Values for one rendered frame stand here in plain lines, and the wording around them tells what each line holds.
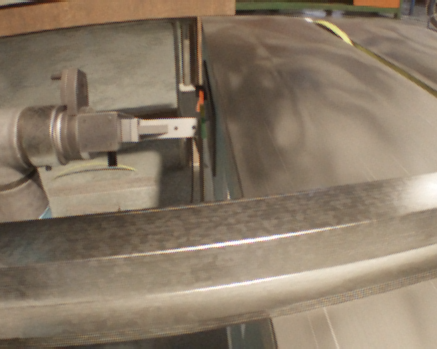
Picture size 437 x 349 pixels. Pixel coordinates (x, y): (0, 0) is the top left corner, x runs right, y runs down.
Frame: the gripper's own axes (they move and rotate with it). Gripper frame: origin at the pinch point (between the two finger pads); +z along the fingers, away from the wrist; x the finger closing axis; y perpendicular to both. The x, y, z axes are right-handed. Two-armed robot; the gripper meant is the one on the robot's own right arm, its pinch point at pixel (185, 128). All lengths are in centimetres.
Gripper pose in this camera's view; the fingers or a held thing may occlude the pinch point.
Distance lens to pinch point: 48.3
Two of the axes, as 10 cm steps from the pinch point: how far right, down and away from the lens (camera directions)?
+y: 0.4, 9.9, 1.3
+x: 0.7, 1.3, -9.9
